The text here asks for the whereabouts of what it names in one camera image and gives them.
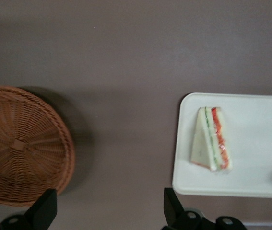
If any round brown wicker basket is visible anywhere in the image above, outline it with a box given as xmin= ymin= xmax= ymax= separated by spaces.
xmin=0 ymin=86 xmax=76 ymax=207

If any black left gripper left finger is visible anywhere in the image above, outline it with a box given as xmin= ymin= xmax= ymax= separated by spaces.
xmin=18 ymin=188 xmax=58 ymax=230

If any triangle sandwich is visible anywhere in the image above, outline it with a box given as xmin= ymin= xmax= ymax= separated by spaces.
xmin=189 ymin=106 xmax=234 ymax=172

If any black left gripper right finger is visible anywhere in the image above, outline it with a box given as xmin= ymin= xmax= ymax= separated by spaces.
xmin=163 ymin=187 xmax=194 ymax=230

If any beige plastic tray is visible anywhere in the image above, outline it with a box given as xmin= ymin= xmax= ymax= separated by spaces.
xmin=171 ymin=92 xmax=272 ymax=199

